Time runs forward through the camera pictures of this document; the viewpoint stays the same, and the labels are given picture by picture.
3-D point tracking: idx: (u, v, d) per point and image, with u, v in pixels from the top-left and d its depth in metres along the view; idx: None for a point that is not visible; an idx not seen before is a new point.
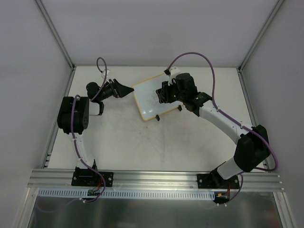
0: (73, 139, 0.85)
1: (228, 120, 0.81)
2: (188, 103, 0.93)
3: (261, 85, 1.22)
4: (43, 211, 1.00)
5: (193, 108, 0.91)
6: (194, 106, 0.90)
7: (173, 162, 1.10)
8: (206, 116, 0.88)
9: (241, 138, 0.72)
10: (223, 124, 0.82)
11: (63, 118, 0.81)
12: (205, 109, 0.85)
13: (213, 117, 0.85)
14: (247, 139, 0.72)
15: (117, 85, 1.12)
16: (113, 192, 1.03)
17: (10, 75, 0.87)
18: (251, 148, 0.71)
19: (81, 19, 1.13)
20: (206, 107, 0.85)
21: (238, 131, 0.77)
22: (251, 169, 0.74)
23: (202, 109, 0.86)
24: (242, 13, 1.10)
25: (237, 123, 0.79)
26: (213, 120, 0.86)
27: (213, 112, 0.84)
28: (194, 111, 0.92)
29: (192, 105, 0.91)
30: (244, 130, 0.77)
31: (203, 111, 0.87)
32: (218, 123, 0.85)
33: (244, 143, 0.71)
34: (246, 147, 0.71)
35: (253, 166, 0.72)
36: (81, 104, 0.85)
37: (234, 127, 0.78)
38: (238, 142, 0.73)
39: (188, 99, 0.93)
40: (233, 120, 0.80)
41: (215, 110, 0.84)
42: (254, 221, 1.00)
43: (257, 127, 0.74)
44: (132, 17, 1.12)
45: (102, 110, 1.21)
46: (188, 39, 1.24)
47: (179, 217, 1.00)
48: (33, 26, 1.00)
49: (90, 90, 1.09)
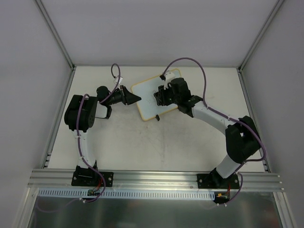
0: (77, 137, 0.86)
1: (217, 115, 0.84)
2: (182, 106, 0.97)
3: (260, 84, 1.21)
4: (42, 211, 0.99)
5: (187, 109, 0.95)
6: (188, 109, 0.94)
7: (173, 162, 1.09)
8: (198, 115, 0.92)
9: (229, 128, 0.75)
10: (213, 121, 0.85)
11: (70, 115, 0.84)
12: (196, 109, 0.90)
13: (204, 114, 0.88)
14: (235, 129, 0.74)
15: (127, 92, 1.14)
16: (113, 193, 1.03)
17: (10, 74, 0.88)
18: (240, 137, 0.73)
19: (80, 19, 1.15)
20: (197, 107, 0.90)
21: (226, 124, 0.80)
22: (243, 160, 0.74)
23: (194, 109, 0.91)
24: (241, 13, 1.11)
25: (224, 116, 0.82)
26: (205, 118, 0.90)
27: (204, 110, 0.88)
28: (189, 113, 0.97)
29: (186, 108, 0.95)
30: (231, 121, 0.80)
31: (195, 111, 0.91)
32: (209, 120, 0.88)
33: (232, 132, 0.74)
34: (234, 136, 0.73)
35: (244, 156, 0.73)
36: (90, 103, 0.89)
37: (222, 120, 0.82)
38: (226, 132, 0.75)
39: (182, 101, 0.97)
40: (221, 114, 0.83)
41: (205, 109, 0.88)
42: (254, 222, 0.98)
43: (244, 118, 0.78)
44: (131, 17, 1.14)
45: (109, 114, 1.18)
46: (188, 39, 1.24)
47: (180, 218, 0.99)
48: (33, 27, 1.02)
49: (99, 93, 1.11)
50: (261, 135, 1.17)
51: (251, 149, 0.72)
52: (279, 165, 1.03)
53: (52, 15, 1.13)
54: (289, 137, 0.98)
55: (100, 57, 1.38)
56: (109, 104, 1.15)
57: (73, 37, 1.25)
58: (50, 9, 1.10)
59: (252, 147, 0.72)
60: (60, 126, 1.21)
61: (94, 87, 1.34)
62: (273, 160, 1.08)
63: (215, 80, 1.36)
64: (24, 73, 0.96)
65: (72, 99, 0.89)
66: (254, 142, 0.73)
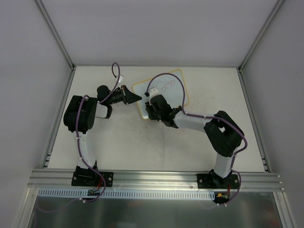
0: (77, 137, 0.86)
1: (194, 118, 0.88)
2: (166, 120, 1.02)
3: (261, 84, 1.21)
4: (43, 211, 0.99)
5: (170, 123, 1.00)
6: (171, 122, 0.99)
7: (173, 162, 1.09)
8: (181, 124, 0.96)
9: (207, 127, 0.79)
10: (194, 125, 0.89)
11: (69, 116, 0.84)
12: (177, 118, 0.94)
13: (185, 121, 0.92)
14: (213, 125, 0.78)
15: (127, 92, 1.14)
16: (113, 193, 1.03)
17: (10, 74, 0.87)
18: (219, 132, 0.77)
19: (80, 19, 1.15)
20: (178, 117, 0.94)
21: (204, 123, 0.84)
22: (229, 153, 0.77)
23: (175, 119, 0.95)
24: (241, 13, 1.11)
25: (200, 117, 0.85)
26: (187, 125, 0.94)
27: (184, 118, 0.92)
28: (173, 125, 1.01)
29: (169, 121, 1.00)
30: (208, 119, 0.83)
31: (177, 122, 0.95)
32: (191, 125, 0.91)
33: (211, 129, 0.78)
34: (213, 132, 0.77)
35: (229, 147, 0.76)
36: (89, 105, 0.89)
37: (199, 120, 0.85)
38: (206, 131, 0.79)
39: (165, 116, 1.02)
40: (197, 115, 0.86)
41: (185, 116, 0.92)
42: (254, 222, 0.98)
43: (219, 112, 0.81)
44: (132, 17, 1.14)
45: (109, 114, 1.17)
46: (188, 39, 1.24)
47: (180, 217, 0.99)
48: (32, 26, 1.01)
49: (99, 93, 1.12)
50: (261, 135, 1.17)
51: (233, 140, 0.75)
52: (279, 165, 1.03)
53: (52, 15, 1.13)
54: (288, 137, 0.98)
55: (100, 57, 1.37)
56: (109, 103, 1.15)
57: (73, 37, 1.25)
58: (50, 9, 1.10)
59: (235, 137, 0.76)
60: (60, 126, 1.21)
61: (94, 87, 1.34)
62: (273, 160, 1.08)
63: (215, 80, 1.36)
64: (24, 73, 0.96)
65: (72, 99, 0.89)
66: (235, 133, 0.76)
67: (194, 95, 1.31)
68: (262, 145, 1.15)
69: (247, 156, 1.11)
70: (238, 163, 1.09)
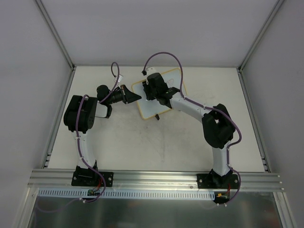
0: (77, 137, 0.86)
1: (194, 104, 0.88)
2: (160, 98, 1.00)
3: (261, 84, 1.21)
4: (43, 211, 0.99)
5: (165, 101, 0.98)
6: (166, 99, 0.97)
7: (172, 162, 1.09)
8: (176, 105, 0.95)
9: (204, 117, 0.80)
10: (192, 111, 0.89)
11: (69, 116, 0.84)
12: (174, 99, 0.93)
13: (182, 104, 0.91)
14: (210, 117, 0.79)
15: (127, 91, 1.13)
16: (113, 193, 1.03)
17: (10, 74, 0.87)
18: (214, 124, 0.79)
19: (80, 19, 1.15)
20: (175, 98, 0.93)
21: (202, 112, 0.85)
22: (221, 145, 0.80)
23: (172, 100, 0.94)
24: (241, 13, 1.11)
25: (200, 105, 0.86)
26: (183, 108, 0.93)
27: (181, 100, 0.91)
28: (167, 104, 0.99)
29: (164, 99, 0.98)
30: (206, 110, 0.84)
31: (173, 102, 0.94)
32: (187, 109, 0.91)
33: (208, 121, 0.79)
34: (209, 124, 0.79)
35: (219, 140, 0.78)
36: (89, 105, 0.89)
37: (198, 109, 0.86)
38: (203, 121, 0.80)
39: (160, 95, 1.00)
40: (197, 103, 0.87)
41: (183, 99, 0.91)
42: (254, 221, 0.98)
43: (218, 105, 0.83)
44: (132, 16, 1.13)
45: (109, 114, 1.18)
46: (188, 39, 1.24)
47: (180, 218, 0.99)
48: (32, 26, 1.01)
49: (99, 92, 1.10)
50: (261, 135, 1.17)
51: (226, 133, 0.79)
52: (279, 166, 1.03)
53: (53, 15, 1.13)
54: (288, 137, 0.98)
55: (100, 57, 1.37)
56: (109, 103, 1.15)
57: (73, 37, 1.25)
58: (50, 9, 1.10)
59: (227, 130, 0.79)
60: (60, 126, 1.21)
61: (94, 87, 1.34)
62: (273, 160, 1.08)
63: (215, 80, 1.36)
64: (24, 73, 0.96)
65: (72, 99, 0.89)
66: (228, 126, 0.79)
67: (194, 94, 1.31)
68: (262, 145, 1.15)
69: (247, 156, 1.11)
70: (238, 163, 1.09)
